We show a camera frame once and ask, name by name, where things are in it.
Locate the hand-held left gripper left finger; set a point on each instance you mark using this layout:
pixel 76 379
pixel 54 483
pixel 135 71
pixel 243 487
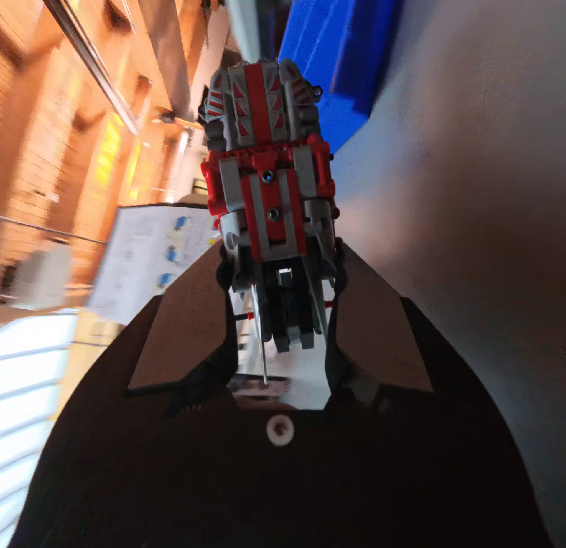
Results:
pixel 177 336

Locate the red and grey lego model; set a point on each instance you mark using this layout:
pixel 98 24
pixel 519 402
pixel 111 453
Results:
pixel 269 194

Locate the white slatted panel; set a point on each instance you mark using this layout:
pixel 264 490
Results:
pixel 31 358

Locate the lego instruction booklet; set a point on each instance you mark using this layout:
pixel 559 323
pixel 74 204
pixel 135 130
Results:
pixel 141 256

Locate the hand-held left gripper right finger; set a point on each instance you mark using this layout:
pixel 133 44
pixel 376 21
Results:
pixel 380 331

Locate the metal rail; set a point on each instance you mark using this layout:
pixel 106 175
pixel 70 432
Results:
pixel 88 48

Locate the blue plastic bin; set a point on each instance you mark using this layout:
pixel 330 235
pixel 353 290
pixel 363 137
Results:
pixel 327 48

